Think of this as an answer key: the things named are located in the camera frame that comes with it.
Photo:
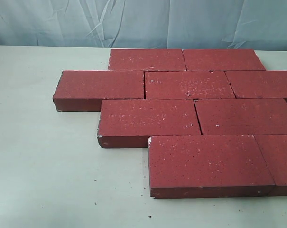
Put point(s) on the grey fabric backdrop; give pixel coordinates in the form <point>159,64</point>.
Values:
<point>183,24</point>

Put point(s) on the front large red brick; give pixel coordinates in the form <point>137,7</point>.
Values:
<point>209,166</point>

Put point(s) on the far-right edge red brick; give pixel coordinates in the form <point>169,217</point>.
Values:
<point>258,84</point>

